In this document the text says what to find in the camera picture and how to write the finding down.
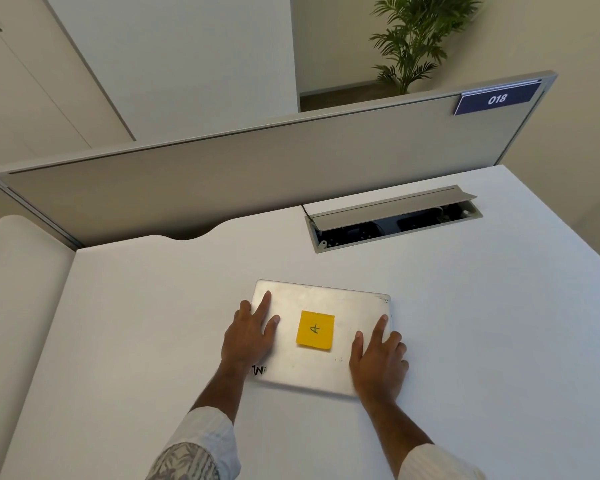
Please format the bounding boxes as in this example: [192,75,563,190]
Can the person's left hand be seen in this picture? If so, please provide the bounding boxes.
[221,291,281,374]

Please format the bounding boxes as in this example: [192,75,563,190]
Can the person's right hand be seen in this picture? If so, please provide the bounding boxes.
[349,315,410,404]

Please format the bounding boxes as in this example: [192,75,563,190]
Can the silver laptop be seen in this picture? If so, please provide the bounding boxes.
[249,279,394,398]

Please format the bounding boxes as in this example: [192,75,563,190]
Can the person's right forearm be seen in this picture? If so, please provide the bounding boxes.
[362,395,487,480]

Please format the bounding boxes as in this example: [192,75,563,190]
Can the person's left forearm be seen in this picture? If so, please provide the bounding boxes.
[145,361,250,480]

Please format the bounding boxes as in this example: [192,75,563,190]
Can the yellow sticky note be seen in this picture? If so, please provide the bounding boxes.
[295,310,337,352]

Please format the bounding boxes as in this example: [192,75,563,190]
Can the grey desk divider panel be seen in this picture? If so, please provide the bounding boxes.
[0,70,559,248]

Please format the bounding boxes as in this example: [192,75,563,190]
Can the white rounded side panel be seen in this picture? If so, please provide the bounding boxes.
[0,214,77,480]

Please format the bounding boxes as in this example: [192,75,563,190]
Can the blue desk number sign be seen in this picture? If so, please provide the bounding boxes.
[453,81,543,117]

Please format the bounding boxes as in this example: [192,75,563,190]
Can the green potted palm plant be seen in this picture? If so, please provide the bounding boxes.
[369,0,482,96]

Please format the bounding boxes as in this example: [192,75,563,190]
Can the beige cabinet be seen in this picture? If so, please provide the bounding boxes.
[0,0,137,171]

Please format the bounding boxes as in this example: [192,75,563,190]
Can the grey recessed cable tray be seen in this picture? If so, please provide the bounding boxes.
[304,199,482,255]

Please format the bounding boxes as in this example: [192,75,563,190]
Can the grey cable tray lid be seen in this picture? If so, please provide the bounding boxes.
[309,185,478,231]

